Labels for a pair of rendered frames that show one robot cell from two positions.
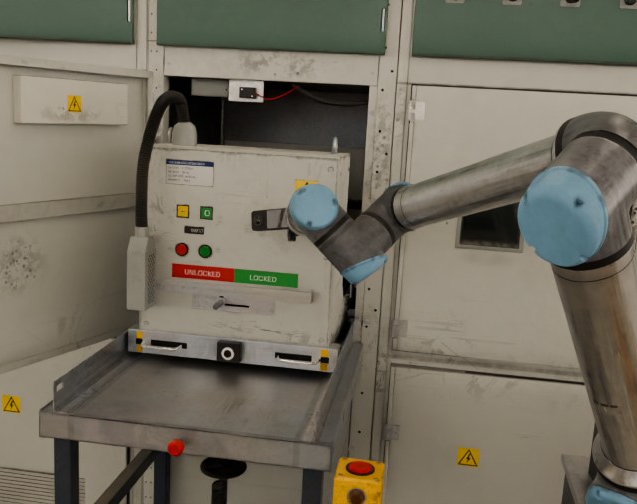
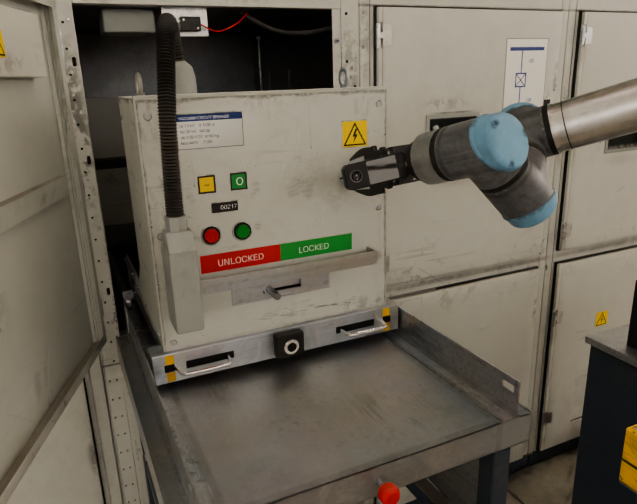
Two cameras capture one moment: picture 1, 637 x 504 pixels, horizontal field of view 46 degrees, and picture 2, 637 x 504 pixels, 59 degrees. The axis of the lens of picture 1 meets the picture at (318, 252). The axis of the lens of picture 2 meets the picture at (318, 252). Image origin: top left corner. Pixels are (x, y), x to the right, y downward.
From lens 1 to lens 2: 1.12 m
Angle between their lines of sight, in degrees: 32
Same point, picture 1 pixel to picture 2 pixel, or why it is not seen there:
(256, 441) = (460, 442)
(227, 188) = (262, 144)
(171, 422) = (354, 463)
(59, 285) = (25, 330)
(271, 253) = (321, 215)
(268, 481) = not seen: hidden behind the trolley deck
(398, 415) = not seen: hidden behind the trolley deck
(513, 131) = (466, 51)
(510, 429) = (472, 327)
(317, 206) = (513, 140)
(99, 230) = (43, 236)
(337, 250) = (527, 191)
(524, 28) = not seen: outside the picture
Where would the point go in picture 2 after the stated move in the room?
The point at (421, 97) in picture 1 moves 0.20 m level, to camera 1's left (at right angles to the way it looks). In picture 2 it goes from (387, 20) to (320, 17)
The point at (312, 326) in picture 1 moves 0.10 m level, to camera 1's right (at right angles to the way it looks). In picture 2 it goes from (369, 287) to (404, 277)
